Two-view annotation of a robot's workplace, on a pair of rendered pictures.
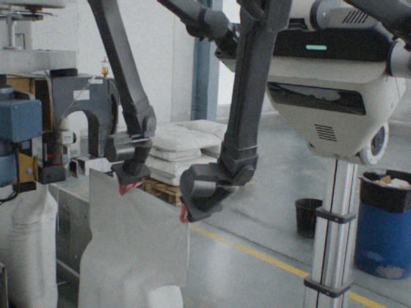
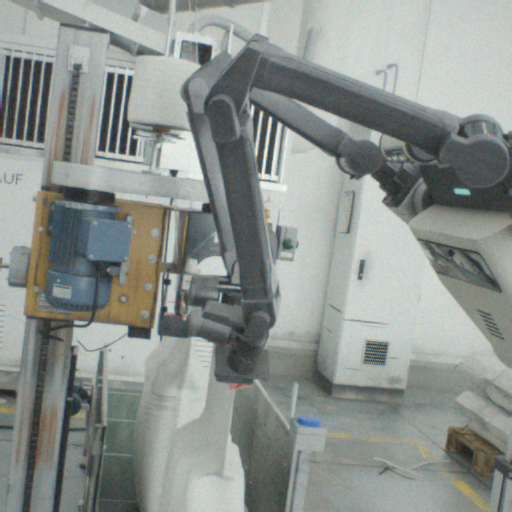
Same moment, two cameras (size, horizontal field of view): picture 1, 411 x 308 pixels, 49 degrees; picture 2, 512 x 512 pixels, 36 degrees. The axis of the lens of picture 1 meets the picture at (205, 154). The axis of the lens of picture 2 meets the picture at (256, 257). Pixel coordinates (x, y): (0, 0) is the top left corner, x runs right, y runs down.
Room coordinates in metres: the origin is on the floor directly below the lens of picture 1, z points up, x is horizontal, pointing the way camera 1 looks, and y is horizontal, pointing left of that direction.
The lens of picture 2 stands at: (-0.19, -0.85, 1.41)
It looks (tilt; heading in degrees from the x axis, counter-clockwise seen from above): 5 degrees down; 35
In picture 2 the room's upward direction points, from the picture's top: 8 degrees clockwise
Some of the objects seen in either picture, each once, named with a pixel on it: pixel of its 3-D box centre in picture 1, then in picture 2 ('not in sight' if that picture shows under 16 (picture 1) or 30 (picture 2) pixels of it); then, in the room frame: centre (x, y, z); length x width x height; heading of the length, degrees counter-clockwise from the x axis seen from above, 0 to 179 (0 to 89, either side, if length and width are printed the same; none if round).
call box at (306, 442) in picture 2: not in sight; (307, 434); (1.56, 0.15, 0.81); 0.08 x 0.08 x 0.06; 46
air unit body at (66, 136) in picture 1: (65, 142); (189, 289); (1.36, 0.43, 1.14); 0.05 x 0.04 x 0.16; 136
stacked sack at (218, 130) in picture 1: (211, 130); not in sight; (4.95, -0.05, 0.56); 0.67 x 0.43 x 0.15; 46
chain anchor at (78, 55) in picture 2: not in sight; (78, 58); (1.16, 0.73, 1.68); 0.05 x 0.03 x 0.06; 136
